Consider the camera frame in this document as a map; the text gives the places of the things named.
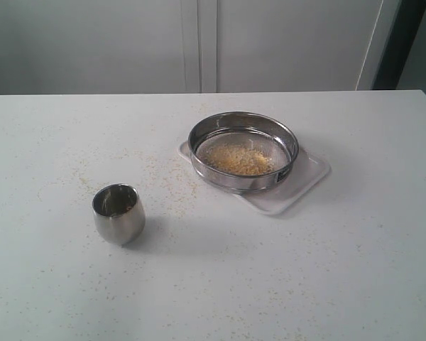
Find stainless steel cup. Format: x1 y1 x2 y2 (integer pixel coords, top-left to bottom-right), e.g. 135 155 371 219
92 183 146 246

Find white plastic tray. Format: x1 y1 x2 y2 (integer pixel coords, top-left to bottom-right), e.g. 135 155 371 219
178 140 332 217

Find round stainless steel sieve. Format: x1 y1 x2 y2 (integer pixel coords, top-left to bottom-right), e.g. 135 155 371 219
187 112 300 194

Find white cabinet doors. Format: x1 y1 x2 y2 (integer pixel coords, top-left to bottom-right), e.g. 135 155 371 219
0 1 400 94

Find yellow millet grains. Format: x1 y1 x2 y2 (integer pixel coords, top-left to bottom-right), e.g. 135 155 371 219
204 145 274 175

